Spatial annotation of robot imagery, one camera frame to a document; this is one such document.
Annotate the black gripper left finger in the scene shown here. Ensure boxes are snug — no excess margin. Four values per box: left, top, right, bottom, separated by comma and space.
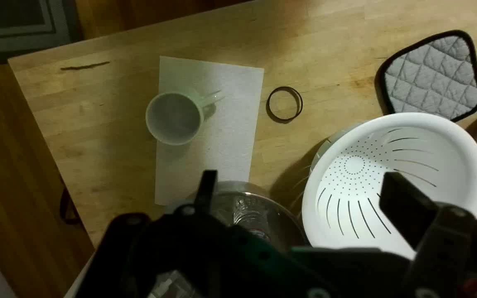
194, 170, 219, 216

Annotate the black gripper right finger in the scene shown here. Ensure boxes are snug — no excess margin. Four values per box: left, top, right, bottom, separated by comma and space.
378, 171, 446, 252

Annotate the small silver bowl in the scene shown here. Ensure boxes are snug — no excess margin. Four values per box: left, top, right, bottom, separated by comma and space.
209, 180, 308, 254

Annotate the white mug without cutlery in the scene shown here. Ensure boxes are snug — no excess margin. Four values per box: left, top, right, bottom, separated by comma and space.
144, 89, 227, 150

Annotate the white plastic colander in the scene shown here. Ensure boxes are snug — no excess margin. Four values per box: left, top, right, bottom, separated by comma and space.
300, 112, 477, 262

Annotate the white paper sheet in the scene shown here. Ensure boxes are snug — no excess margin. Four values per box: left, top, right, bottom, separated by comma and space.
153, 55, 267, 208

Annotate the grey quilted pot holder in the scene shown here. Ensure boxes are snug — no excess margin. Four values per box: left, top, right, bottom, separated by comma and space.
375, 29, 477, 125

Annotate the white drawer cabinet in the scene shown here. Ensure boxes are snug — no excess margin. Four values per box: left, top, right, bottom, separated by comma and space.
0, 0, 83, 57

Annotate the black rubber ring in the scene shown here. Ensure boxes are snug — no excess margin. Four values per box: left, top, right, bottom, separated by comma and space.
265, 85, 305, 125

